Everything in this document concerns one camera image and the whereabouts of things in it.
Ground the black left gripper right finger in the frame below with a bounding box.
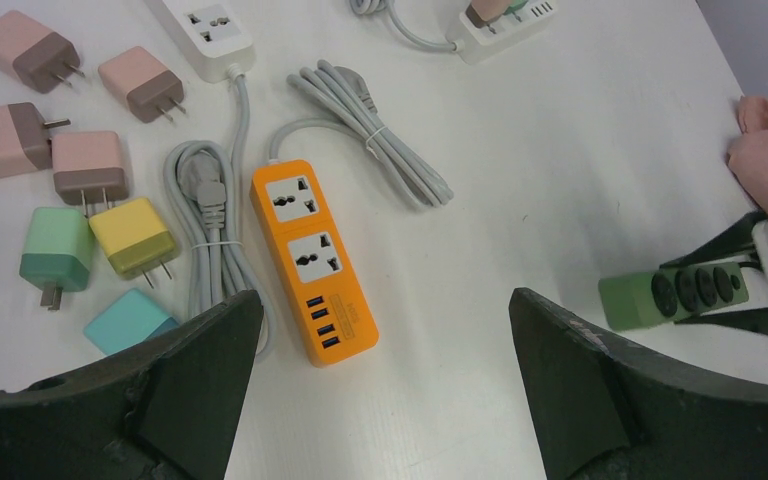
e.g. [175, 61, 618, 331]
[509, 288, 768, 479]

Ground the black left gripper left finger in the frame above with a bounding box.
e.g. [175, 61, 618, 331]
[0, 290, 264, 479]

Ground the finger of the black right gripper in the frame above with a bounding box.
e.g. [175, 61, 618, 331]
[676, 308, 768, 336]
[659, 211, 768, 269]

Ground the teal USB adapter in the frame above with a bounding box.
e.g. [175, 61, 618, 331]
[83, 289, 179, 356]

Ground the green power strip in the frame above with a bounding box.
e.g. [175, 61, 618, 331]
[598, 262, 749, 331]

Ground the yellow USB adapter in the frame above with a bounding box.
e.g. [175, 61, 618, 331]
[89, 197, 179, 289]

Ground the orange power strip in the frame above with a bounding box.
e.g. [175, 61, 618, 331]
[250, 159, 379, 368]

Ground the mint adapter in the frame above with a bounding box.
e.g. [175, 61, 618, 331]
[19, 207, 95, 311]

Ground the pink adapter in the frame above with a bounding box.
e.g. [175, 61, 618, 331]
[465, 0, 512, 29]
[97, 46, 188, 123]
[0, 10, 87, 94]
[51, 131, 130, 218]
[0, 102, 71, 178]

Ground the white power strip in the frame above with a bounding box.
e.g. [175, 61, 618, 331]
[446, 1, 560, 65]
[145, 0, 256, 83]

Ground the green adapter on far strip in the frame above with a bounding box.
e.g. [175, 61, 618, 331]
[505, 0, 529, 21]

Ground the grey near strip cable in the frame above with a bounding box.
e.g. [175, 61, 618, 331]
[162, 68, 277, 363]

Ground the grey coiled orange strip cable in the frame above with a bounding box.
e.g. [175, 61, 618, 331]
[265, 59, 456, 211]

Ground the grey far strip cable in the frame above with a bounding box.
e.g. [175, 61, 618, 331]
[347, 0, 459, 53]

